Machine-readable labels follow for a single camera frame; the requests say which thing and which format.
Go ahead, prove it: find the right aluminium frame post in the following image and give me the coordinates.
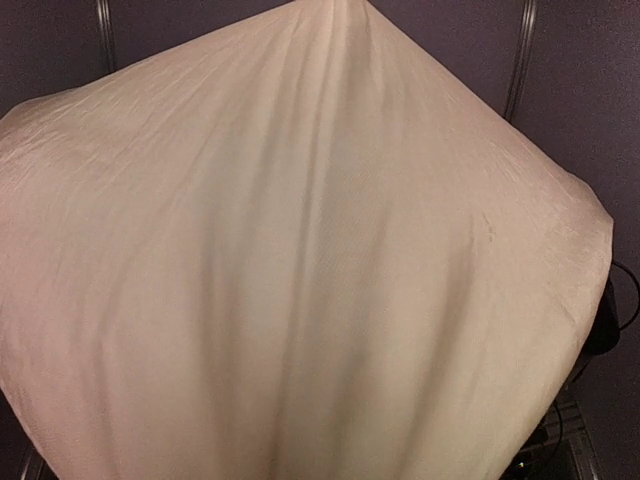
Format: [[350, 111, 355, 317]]
[[503, 0, 538, 123]]

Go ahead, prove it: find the aluminium frame post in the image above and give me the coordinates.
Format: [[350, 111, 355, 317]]
[[96, 0, 117, 74], [503, 0, 538, 123]]

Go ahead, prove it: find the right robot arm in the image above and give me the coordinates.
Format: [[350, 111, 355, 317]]
[[582, 276, 639, 357]]

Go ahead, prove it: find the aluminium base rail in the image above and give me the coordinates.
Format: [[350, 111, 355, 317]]
[[514, 394, 606, 480]]

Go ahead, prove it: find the beige folding umbrella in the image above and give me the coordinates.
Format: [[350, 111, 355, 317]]
[[1, 1, 613, 479]]

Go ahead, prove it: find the left aluminium frame post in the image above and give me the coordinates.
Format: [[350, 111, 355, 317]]
[[96, 0, 117, 74]]

